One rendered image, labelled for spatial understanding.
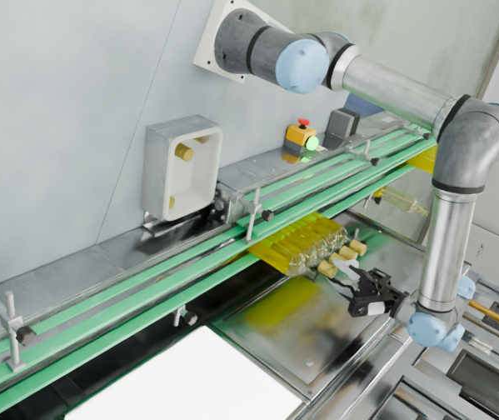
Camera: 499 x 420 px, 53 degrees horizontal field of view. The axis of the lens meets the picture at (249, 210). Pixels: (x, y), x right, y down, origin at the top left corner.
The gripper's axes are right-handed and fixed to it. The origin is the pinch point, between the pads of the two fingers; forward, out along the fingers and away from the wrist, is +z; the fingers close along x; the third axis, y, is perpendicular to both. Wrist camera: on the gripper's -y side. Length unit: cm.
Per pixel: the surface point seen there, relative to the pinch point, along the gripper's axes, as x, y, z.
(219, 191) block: 14.5, -14.9, 31.3
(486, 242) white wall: -247, 586, 26
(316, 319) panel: -12.7, -5.4, -2.4
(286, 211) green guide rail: 6.3, 5.5, 21.5
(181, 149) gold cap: 27, -27, 36
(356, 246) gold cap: 1.1, 15.8, 1.4
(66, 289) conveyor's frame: 5, -61, 30
